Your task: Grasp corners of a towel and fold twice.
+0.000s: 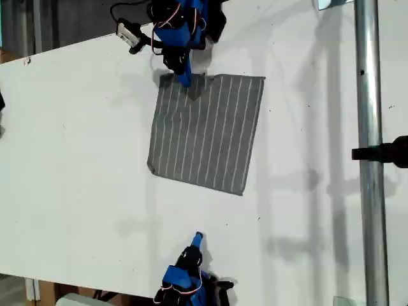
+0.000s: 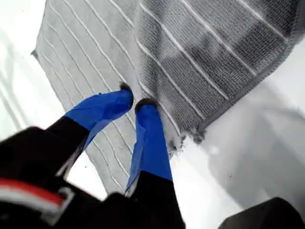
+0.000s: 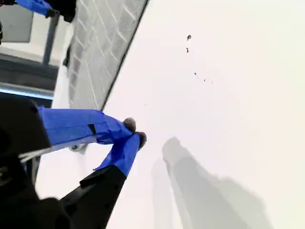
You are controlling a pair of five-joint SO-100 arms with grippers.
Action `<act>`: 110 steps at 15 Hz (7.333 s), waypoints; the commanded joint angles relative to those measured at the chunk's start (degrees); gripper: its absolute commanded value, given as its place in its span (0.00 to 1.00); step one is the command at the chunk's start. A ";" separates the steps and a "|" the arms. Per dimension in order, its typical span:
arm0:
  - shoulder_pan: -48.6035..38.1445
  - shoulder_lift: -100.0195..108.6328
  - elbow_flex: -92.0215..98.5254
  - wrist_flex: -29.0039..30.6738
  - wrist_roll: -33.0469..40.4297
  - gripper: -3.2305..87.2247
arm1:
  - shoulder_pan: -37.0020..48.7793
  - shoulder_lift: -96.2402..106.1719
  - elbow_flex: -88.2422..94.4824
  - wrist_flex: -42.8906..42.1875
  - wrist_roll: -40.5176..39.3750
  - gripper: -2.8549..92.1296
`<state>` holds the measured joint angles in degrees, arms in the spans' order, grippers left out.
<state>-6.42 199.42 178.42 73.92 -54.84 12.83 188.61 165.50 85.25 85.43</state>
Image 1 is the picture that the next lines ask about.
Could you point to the grey striped towel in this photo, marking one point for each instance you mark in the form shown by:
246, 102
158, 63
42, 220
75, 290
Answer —
207, 134

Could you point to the white box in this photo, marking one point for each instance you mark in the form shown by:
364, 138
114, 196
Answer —
76, 300

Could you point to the black clamp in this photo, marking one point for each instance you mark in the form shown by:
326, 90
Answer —
379, 153

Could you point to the white table leg bar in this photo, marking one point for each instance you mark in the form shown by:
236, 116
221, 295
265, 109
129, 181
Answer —
32, 289

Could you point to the black grey camera box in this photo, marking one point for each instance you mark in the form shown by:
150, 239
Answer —
127, 32

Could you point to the steel post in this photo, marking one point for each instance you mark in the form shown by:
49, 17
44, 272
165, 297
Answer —
369, 159

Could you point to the short black camera stalk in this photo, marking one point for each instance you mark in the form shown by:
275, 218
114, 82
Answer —
141, 43

